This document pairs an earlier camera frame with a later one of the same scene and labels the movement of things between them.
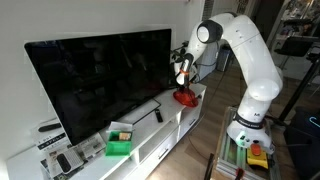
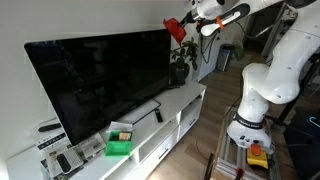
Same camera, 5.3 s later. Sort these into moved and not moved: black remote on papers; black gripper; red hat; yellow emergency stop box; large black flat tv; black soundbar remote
Moved: black gripper; red hat
Not moved: black remote on papers; black soundbar remote; yellow emergency stop box; large black flat tv
